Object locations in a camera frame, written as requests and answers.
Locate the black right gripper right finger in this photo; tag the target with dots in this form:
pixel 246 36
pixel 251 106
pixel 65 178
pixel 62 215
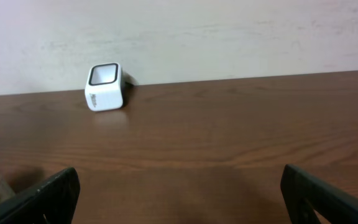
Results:
pixel 305 195

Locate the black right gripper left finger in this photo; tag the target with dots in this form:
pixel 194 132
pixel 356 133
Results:
pixel 51 201

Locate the white barcode scanner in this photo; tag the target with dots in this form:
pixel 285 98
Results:
pixel 108 87

